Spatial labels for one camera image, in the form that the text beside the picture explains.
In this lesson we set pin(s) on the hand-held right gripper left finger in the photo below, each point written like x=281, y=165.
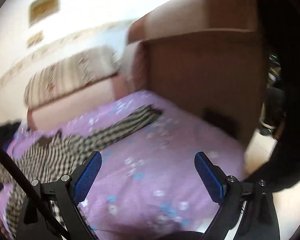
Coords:
x=87, y=177

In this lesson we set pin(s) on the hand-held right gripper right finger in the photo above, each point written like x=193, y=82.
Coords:
x=210, y=177

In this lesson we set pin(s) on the black and white checked garment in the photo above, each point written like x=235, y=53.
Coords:
x=110, y=135

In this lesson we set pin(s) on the purple floral bedsheet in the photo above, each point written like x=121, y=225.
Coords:
x=152, y=180

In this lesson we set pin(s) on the pink sofa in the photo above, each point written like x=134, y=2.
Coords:
x=77, y=107

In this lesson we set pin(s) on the dark cloth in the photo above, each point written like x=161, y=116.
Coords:
x=2, y=132

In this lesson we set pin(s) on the striped floral cushion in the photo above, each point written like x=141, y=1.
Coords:
x=65, y=77

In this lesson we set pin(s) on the brown sofa armrest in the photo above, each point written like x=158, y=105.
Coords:
x=202, y=67

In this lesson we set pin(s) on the person's dark clothing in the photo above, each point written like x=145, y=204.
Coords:
x=290, y=80

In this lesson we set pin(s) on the small framed wall picture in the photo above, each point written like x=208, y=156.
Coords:
x=35, y=38

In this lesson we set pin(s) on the large framed wall picture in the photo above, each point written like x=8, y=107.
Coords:
x=43, y=7

